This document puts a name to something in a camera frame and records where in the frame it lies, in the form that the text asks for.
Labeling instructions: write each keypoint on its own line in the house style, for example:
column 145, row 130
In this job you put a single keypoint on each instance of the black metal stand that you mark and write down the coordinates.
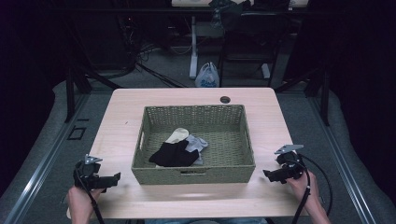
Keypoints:
column 324, row 96
column 70, row 93

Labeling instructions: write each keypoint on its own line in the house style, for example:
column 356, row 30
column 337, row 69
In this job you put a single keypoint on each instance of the person's right hand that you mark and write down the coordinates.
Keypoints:
column 300, row 186

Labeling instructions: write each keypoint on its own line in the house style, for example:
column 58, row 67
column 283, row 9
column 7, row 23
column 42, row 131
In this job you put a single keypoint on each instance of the grey sock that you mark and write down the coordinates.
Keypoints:
column 196, row 143

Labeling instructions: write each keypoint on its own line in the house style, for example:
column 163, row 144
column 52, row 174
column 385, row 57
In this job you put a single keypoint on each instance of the black sock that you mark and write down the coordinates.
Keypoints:
column 174, row 154

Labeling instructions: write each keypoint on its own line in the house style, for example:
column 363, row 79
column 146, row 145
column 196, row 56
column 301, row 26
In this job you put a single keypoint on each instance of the dark cloth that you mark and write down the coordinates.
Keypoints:
column 225, row 14

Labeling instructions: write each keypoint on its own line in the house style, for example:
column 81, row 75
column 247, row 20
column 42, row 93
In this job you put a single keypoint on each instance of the light desk top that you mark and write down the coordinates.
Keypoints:
column 190, row 2

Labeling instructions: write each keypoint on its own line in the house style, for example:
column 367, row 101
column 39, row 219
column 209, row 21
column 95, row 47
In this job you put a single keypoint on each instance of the aluminium floor rail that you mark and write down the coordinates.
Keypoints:
column 345, row 168
column 40, row 168

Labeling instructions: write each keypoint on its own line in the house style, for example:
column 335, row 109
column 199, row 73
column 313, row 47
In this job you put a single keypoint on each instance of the white desk leg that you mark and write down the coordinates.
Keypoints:
column 193, row 46
column 265, row 71

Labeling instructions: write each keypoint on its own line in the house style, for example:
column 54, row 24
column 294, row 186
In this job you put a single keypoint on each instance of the beige sock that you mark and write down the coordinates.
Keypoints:
column 178, row 135

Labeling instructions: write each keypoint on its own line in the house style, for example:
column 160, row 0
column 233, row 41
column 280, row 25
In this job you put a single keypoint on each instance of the person's left hand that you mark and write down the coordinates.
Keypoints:
column 79, row 200

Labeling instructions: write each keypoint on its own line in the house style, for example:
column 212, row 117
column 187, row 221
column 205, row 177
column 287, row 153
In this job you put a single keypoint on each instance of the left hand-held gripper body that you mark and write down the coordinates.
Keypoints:
column 88, row 179

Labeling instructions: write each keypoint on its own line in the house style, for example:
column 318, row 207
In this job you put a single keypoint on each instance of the green woven basket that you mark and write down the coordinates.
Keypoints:
column 224, row 146

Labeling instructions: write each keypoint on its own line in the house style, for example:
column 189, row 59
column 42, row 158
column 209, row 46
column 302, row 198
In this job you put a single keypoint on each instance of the white plastic bag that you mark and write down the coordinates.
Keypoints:
column 207, row 76

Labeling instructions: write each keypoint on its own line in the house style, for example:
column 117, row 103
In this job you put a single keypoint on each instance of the black chair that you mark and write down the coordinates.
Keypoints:
column 249, row 40

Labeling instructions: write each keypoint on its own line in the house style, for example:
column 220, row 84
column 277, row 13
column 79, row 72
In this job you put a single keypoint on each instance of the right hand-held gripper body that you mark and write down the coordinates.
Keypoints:
column 291, row 168

